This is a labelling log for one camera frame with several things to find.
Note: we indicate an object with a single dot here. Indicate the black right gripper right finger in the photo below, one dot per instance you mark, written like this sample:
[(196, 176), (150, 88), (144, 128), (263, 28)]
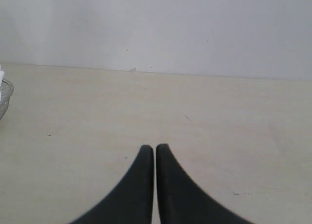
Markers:
[(181, 200)]

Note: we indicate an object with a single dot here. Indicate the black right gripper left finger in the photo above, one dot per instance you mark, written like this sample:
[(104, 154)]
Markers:
[(131, 200)]

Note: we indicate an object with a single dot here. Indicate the round metal mesh basket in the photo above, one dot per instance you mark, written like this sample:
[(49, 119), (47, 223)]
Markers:
[(6, 91)]

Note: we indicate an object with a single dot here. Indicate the white t-shirt red lettering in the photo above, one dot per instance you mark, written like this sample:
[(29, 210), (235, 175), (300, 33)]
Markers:
[(1, 78)]

